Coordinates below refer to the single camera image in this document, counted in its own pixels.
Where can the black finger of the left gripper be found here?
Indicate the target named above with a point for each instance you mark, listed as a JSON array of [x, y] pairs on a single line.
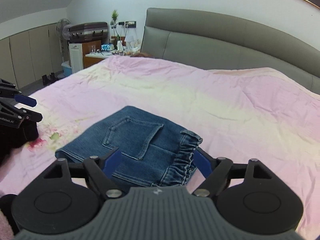
[[12, 114]]

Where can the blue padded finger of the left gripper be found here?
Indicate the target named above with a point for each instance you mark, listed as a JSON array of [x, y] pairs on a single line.
[[10, 91]]

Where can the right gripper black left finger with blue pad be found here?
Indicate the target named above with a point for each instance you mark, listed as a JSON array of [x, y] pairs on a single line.
[[99, 172]]

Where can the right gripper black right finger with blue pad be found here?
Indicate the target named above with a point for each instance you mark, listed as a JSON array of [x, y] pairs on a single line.
[[215, 172]]

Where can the blue denim pants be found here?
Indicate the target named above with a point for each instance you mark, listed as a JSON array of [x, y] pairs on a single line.
[[155, 152]]

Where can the pink floral bed sheet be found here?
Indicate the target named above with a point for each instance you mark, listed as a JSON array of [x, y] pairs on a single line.
[[239, 114]]

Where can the light blue plastic bin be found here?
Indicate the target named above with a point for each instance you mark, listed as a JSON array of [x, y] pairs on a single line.
[[67, 70]]

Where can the white small cabinet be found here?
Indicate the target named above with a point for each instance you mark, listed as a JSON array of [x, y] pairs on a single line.
[[76, 57]]

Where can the white standing fan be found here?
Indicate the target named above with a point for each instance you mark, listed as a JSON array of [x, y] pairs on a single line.
[[62, 32]]

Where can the cluttered bedside table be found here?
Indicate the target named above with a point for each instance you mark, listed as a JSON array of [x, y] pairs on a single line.
[[102, 53]]

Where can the dark purple suitcase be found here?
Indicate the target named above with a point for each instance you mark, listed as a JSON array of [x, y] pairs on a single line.
[[88, 32]]

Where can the pink fluffy sleeve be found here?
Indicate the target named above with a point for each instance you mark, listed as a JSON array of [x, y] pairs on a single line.
[[6, 232]]

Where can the blue tissue box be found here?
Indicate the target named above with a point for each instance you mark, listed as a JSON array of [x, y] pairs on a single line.
[[107, 47]]

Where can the small green potted plant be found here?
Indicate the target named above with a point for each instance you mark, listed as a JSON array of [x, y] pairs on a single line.
[[113, 23]]

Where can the grey padded headboard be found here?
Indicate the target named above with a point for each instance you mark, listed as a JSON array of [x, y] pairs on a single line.
[[209, 40]]

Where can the beige wall cabinets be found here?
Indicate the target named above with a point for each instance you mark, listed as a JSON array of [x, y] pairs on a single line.
[[29, 55]]

